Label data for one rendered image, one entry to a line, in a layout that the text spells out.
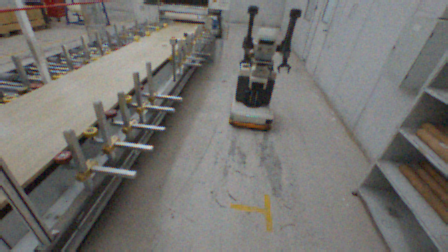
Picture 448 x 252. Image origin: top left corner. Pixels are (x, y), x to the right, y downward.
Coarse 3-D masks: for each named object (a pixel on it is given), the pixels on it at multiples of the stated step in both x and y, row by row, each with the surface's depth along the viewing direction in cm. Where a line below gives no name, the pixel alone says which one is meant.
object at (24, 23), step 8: (16, 0) 162; (16, 8) 164; (16, 16) 168; (24, 16) 169; (24, 24) 171; (24, 32) 174; (32, 32) 177; (32, 40) 178; (32, 48) 181; (40, 56) 187; (40, 64) 188; (40, 72) 193; (48, 80) 198
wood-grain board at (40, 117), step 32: (160, 32) 412; (96, 64) 244; (128, 64) 252; (160, 64) 263; (32, 96) 173; (64, 96) 177; (96, 96) 181; (0, 128) 137; (32, 128) 139; (64, 128) 142; (32, 160) 116; (0, 192) 99
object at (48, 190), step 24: (168, 72) 305; (192, 72) 479; (120, 120) 191; (144, 144) 253; (48, 168) 120; (48, 192) 122; (0, 216) 97; (96, 216) 173; (0, 240) 99; (72, 240) 153
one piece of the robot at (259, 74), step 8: (256, 40) 261; (256, 48) 258; (264, 48) 257; (272, 48) 255; (256, 64) 269; (256, 72) 274; (264, 72) 273; (256, 80) 276; (264, 80) 275; (264, 88) 283
